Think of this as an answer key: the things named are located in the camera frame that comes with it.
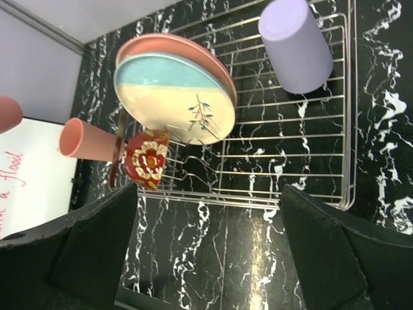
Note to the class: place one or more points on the pink plastic cup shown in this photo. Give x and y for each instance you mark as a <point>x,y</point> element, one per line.
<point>84,141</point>

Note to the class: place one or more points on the white whiteboard with red writing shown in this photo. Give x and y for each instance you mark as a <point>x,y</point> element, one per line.
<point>36,179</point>

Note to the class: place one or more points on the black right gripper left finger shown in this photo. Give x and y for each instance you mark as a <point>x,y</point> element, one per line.
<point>72,262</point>

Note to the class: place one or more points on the red floral ceramic bowl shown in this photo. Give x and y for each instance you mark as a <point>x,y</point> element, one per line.
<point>146,154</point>

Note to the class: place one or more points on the blue and cream plate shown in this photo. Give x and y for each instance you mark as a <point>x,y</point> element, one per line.
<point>167,92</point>

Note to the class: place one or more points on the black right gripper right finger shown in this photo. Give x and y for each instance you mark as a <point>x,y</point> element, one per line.
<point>345,262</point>

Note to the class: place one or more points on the chrome wire dish rack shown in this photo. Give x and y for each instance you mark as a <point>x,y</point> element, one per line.
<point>304,140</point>

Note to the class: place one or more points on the pink and cream plate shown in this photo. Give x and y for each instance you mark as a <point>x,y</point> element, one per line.
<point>182,47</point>

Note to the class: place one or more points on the lavender plastic cup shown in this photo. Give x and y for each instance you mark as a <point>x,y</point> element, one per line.
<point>296,48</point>

